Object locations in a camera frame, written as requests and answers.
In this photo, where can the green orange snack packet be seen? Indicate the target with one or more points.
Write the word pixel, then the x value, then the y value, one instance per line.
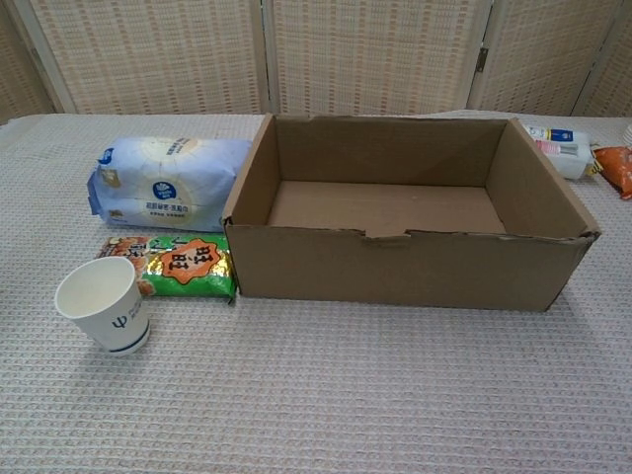
pixel 192 269

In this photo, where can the blue white tissue pack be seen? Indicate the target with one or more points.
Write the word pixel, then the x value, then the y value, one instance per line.
pixel 168 182

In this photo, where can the white paper cup blue logo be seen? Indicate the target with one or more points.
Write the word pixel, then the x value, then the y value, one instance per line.
pixel 118 316

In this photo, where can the open brown cardboard box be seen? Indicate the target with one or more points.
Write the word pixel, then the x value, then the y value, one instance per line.
pixel 395 271

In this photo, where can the white woven tablecloth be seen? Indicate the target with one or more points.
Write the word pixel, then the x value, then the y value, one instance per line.
pixel 316 395

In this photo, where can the woven folding screen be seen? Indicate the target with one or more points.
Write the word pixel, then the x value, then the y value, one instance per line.
pixel 370 54

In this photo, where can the metal screen hinge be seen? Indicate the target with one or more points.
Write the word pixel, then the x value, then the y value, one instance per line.
pixel 483 60

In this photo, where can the white plastic food package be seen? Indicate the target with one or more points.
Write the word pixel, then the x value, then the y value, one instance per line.
pixel 568 153

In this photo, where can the white bottle at edge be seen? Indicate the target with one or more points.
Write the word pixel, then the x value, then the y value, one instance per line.
pixel 628 135

